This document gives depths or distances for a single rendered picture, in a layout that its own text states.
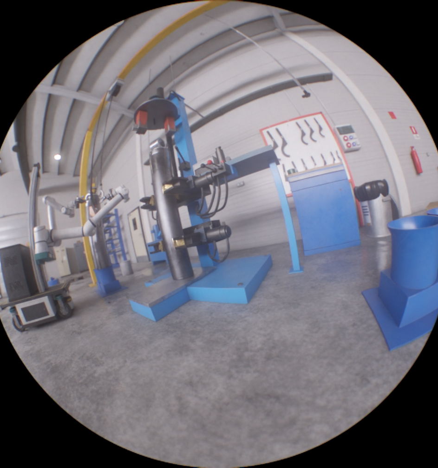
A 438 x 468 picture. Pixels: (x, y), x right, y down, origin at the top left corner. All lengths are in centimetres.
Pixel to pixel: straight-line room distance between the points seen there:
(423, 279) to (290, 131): 312
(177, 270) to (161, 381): 98
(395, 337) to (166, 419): 78
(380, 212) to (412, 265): 148
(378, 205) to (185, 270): 225
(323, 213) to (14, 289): 332
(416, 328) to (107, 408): 112
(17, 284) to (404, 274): 260
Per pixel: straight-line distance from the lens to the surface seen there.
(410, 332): 75
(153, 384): 69
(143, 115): 200
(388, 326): 75
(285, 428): 51
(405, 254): 69
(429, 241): 68
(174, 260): 136
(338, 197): 182
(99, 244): 237
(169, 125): 204
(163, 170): 151
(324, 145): 325
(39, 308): 187
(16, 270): 199
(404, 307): 70
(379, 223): 213
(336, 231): 182
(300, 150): 315
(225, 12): 688
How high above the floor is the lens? 50
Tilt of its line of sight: 1 degrees down
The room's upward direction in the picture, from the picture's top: 13 degrees counter-clockwise
